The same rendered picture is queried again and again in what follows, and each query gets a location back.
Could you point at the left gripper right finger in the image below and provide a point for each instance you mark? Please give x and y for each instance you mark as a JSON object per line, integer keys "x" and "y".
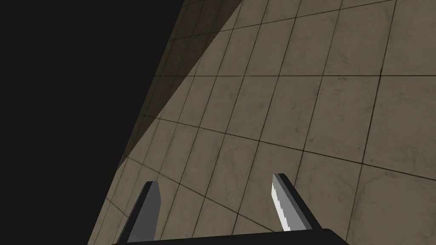
{"x": 292, "y": 207}

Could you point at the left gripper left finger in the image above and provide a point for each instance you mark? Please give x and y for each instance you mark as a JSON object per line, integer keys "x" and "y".
{"x": 144, "y": 217}

